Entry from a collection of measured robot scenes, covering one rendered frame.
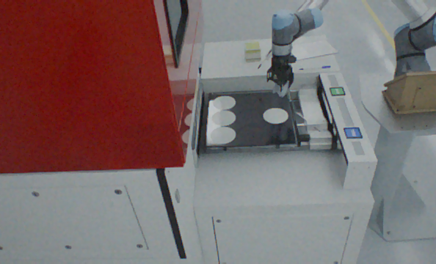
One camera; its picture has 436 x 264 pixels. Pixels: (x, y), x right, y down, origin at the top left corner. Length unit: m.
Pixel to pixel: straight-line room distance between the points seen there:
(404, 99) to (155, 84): 1.22
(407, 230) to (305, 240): 0.99
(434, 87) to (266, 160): 0.76
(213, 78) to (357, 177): 0.76
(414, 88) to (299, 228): 0.75
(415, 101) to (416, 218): 0.90
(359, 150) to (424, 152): 1.57
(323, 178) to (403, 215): 1.09
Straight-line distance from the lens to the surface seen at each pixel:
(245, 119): 1.55
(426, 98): 1.79
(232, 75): 1.70
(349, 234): 1.53
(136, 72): 0.76
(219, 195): 1.37
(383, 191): 2.20
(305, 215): 1.40
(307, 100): 1.69
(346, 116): 1.50
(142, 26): 0.71
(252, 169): 1.45
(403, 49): 1.82
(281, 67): 1.43
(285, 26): 1.36
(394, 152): 2.01
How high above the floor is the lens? 1.87
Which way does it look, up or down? 40 degrees down
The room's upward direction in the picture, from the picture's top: 7 degrees counter-clockwise
